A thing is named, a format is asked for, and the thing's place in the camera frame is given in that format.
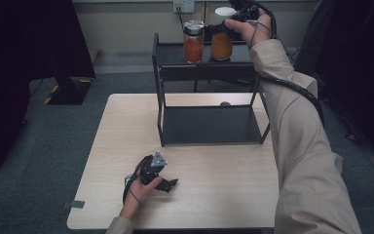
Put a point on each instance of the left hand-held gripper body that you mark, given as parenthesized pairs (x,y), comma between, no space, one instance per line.
(153,167)

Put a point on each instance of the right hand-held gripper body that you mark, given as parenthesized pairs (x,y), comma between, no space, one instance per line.
(245,11)

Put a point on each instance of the glass jar of orange powder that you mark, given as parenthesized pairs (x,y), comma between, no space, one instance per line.
(221,47)

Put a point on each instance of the glass jar with metal lid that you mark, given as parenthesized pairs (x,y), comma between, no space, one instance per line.
(194,45)

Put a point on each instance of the black metal shelf rack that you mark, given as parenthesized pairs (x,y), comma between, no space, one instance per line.
(207,125)

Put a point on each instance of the person's right hand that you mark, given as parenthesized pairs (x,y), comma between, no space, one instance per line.
(251,31)

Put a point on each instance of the person's left hand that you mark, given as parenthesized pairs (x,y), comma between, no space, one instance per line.
(139,195)

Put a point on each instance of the small round brown object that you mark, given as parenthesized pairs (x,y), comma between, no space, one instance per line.
(225,104)

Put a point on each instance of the grey tape piece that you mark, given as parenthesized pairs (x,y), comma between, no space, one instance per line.
(76,204)

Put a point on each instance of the black stand base yellow stripes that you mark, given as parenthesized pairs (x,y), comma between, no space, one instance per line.
(67,92)

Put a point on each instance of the dark curtain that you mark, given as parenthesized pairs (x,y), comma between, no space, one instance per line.
(357,58)
(19,65)

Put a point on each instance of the white wall socket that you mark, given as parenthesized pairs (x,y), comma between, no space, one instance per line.
(183,6)

